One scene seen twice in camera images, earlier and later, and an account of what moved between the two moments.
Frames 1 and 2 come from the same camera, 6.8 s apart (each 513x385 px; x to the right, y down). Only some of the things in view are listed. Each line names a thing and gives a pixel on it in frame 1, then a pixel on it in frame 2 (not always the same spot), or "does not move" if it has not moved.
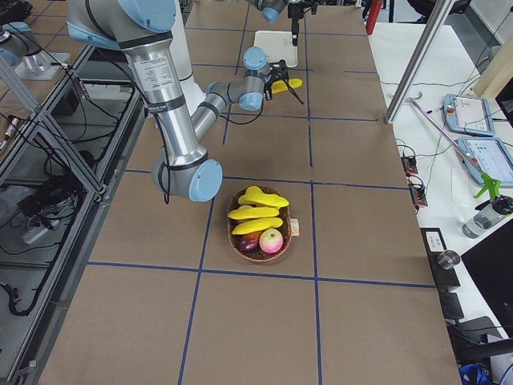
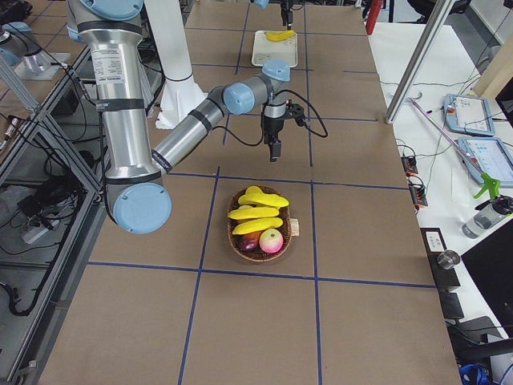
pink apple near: [271, 241] does not move
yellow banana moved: [280, 86] → [277, 36]
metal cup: [447, 259] does not move
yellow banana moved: [255, 195] does not move
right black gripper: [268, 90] → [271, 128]
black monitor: [491, 265] does not move
